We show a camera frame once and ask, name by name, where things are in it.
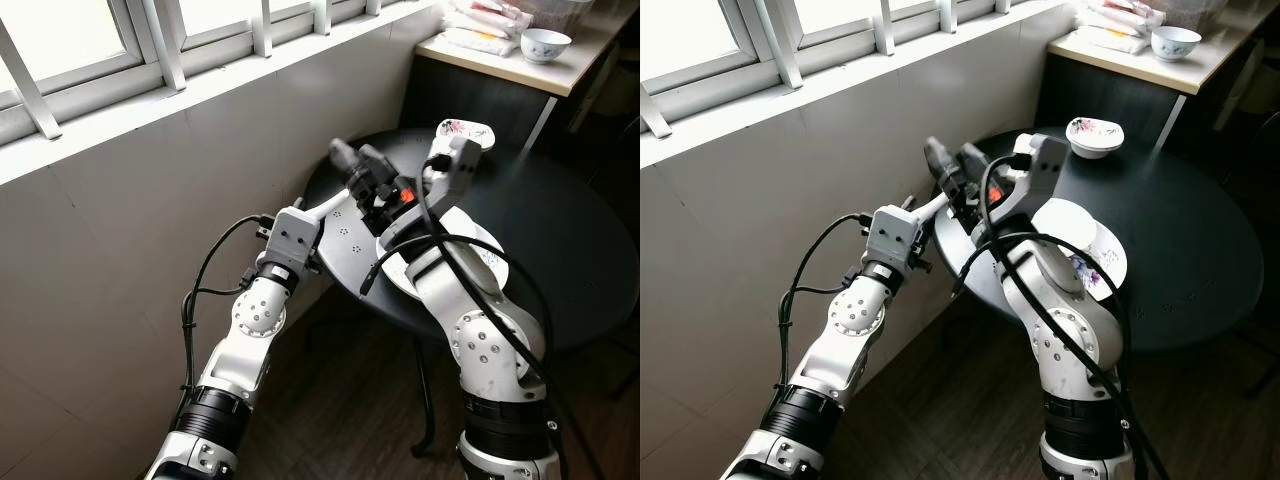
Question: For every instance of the large white floral plate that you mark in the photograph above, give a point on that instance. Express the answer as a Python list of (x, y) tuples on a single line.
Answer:
[(1100, 250), (485, 270)]

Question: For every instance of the white bowl blue pattern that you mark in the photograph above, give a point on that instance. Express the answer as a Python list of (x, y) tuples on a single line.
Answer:
[(1176, 43), (545, 45)]

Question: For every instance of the white window frame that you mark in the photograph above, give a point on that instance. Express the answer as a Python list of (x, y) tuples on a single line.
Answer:
[(775, 50), (160, 50)]

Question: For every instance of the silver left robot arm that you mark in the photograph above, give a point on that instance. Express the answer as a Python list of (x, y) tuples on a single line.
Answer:
[(245, 320), (850, 315)]

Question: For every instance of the round black table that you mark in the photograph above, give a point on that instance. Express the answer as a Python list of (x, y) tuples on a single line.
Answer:
[(560, 230), (1180, 230)]

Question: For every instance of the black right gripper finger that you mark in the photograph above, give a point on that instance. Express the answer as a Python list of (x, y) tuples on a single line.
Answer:
[(972, 164), (347, 160), (940, 160), (377, 168)]

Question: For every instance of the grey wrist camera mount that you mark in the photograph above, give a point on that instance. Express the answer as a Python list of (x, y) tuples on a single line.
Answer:
[(455, 165), (893, 235), (295, 238), (1045, 160)]

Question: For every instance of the white plastic food packet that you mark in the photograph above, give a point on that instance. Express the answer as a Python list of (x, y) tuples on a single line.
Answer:
[(1125, 13), (1110, 40), (480, 42), (495, 15)]

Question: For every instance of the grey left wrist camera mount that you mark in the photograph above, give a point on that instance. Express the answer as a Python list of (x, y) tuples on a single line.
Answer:
[(295, 238), (893, 235)]

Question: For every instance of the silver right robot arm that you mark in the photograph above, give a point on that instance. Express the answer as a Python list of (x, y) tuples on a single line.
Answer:
[(490, 350), (1070, 350)]

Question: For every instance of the dark side table light top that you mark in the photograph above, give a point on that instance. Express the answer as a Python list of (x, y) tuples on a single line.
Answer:
[(570, 75), (1200, 75)]

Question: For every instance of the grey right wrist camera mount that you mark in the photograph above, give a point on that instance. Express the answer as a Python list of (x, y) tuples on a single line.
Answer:
[(1045, 160), (455, 165)]

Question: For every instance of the small white floral dish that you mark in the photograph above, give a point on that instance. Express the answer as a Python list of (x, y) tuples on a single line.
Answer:
[(1095, 135), (470, 133)]

